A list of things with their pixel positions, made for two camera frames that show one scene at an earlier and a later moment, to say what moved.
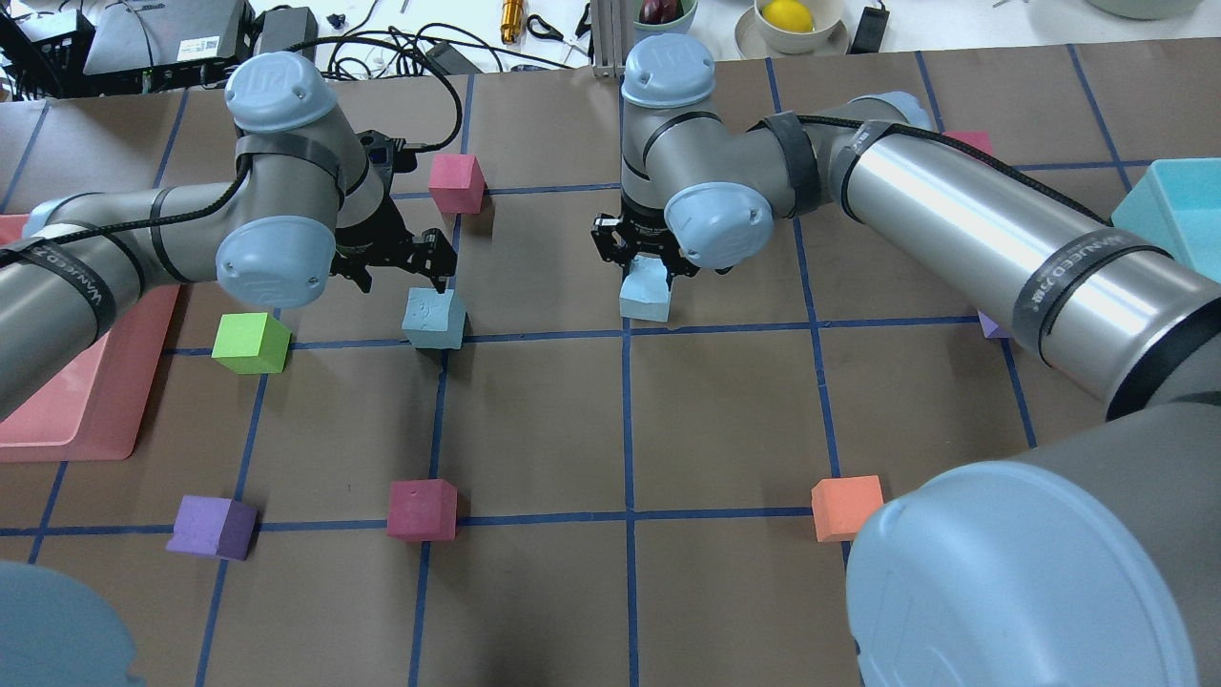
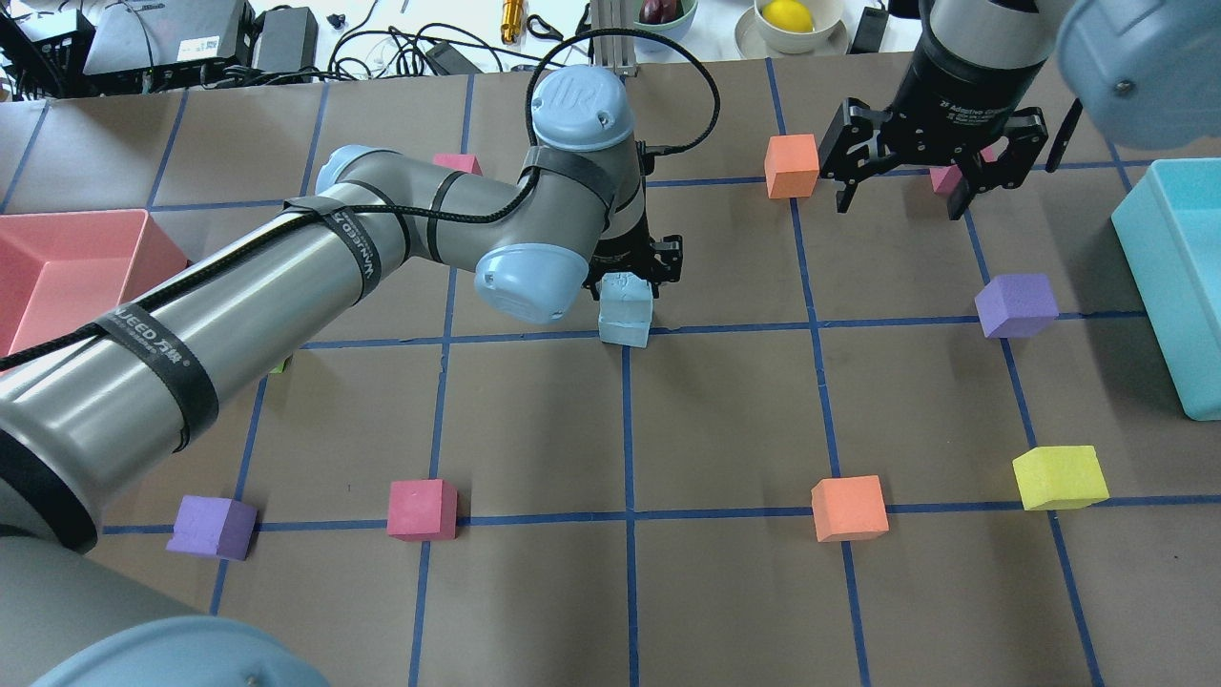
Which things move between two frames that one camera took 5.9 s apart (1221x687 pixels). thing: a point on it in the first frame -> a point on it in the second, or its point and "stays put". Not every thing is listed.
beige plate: (753, 48) stays put
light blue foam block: (433, 320) -> (626, 305)
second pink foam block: (422, 510) stays put
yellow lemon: (789, 14) stays put
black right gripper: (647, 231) -> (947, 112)
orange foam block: (841, 505) stays put
